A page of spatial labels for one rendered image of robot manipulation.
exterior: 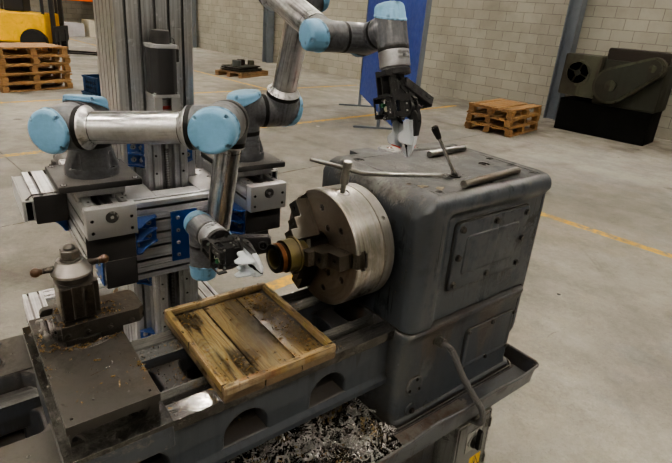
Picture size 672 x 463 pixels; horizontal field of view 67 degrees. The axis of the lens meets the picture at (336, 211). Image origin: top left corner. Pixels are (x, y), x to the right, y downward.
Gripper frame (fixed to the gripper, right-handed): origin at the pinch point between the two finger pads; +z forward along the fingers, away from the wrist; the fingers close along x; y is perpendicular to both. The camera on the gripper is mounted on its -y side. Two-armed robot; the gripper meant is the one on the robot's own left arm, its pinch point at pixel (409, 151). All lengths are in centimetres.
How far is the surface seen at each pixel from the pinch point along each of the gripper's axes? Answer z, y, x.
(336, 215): 13.7, 16.6, -11.0
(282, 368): 45, 39, -9
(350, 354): 50, 17, -12
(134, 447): 47, 73, -4
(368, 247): 22.1, 13.0, -4.3
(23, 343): 33, 84, -44
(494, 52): -178, -910, -610
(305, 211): 12.6, 18.7, -21.7
